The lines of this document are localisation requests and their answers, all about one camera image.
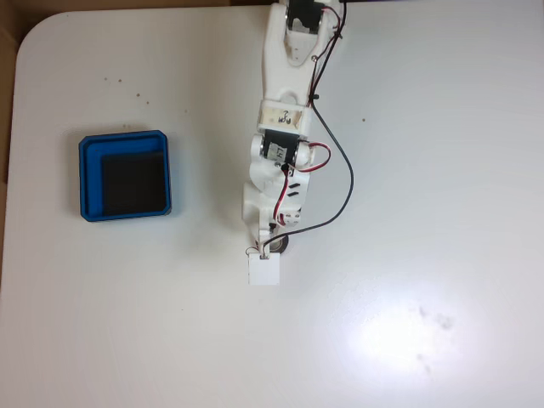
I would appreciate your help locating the red tape roll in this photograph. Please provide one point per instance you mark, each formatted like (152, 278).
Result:
(284, 245)

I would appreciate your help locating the blue square box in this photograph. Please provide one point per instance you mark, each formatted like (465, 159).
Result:
(85, 178)

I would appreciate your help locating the black square insert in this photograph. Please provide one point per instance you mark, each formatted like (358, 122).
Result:
(134, 183)

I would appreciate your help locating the white camera box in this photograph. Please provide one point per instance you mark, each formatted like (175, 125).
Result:
(264, 270)

